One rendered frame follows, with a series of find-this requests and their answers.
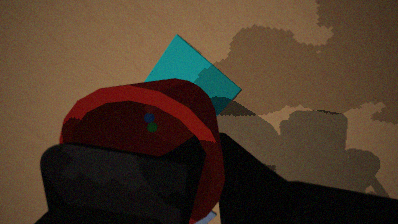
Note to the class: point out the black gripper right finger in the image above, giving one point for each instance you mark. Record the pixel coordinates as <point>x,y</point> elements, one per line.
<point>254,194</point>

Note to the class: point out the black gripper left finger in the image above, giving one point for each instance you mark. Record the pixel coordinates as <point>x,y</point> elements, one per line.
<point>158,187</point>

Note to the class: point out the red cup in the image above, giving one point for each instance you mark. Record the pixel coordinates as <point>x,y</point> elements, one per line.
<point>114,117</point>

